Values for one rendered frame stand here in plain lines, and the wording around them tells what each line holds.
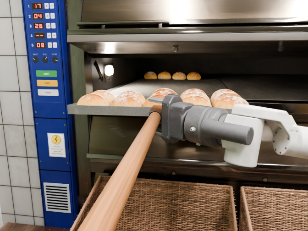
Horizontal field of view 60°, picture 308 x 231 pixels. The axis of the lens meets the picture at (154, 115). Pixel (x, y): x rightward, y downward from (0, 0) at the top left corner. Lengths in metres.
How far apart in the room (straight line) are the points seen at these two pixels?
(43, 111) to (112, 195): 0.94
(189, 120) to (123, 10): 0.61
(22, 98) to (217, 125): 0.94
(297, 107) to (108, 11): 0.79
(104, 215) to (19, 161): 1.13
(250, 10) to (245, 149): 0.61
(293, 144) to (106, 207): 0.41
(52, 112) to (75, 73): 0.19
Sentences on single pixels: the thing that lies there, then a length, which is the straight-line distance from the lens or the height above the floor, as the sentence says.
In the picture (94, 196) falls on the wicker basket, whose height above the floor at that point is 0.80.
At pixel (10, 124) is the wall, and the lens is 1.34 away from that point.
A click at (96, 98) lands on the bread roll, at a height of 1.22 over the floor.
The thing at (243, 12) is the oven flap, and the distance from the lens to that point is 1.04.
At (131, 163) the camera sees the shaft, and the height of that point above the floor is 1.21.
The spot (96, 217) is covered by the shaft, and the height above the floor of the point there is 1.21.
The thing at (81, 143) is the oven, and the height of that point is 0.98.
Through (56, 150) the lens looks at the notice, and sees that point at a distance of 1.22.
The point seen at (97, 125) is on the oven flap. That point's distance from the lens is 1.16.
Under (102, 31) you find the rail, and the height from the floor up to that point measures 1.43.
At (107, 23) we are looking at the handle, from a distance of 0.99.
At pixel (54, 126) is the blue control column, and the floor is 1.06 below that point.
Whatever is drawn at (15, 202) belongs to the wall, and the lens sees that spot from 1.49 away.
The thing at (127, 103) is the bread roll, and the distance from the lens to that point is 0.79.
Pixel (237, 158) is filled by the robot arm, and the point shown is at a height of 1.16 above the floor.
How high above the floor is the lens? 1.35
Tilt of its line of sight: 13 degrees down
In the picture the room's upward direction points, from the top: straight up
